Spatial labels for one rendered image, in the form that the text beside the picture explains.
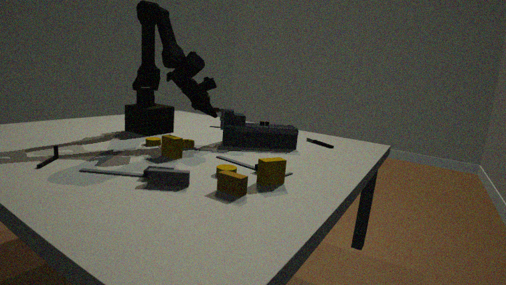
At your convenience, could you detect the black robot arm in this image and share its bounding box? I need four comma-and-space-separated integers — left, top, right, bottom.
133, 1, 217, 107

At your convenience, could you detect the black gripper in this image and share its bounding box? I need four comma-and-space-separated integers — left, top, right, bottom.
181, 78, 217, 118

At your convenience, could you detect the yellow short cylinder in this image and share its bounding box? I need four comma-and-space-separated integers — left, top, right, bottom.
216, 165, 237, 176

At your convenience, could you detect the black l-shaped bar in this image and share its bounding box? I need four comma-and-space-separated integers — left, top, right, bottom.
37, 146, 58, 169

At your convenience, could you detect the yellow cube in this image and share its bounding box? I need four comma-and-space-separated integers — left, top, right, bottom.
256, 157, 286, 187
161, 134, 183, 160

